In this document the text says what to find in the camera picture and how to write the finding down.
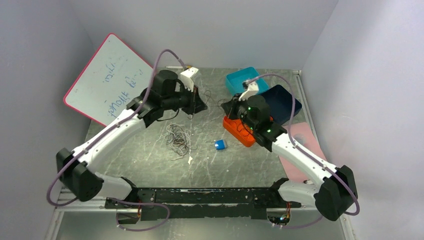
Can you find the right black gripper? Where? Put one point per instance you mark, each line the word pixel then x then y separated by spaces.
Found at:
pixel 230 106

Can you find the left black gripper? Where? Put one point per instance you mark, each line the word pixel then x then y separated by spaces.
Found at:
pixel 196 103

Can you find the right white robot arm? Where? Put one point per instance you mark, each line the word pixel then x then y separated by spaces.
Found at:
pixel 332 190

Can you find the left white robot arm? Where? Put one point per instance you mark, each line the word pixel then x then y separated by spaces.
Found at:
pixel 78 169

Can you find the teal plastic box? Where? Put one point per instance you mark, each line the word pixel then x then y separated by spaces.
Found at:
pixel 234 81

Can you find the orange plastic box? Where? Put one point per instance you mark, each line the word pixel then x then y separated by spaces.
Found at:
pixel 239 130

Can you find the blue white small block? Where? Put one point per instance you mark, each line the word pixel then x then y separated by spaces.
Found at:
pixel 220 144

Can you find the white marker pen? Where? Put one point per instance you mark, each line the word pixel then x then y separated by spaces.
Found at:
pixel 174 67

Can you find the navy plastic box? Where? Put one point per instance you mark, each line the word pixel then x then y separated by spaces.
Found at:
pixel 280 102

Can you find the pink-framed whiteboard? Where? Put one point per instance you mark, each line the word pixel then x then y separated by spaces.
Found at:
pixel 112 78

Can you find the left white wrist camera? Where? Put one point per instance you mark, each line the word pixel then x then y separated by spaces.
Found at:
pixel 187 78

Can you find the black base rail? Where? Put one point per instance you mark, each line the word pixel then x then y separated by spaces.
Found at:
pixel 257 203

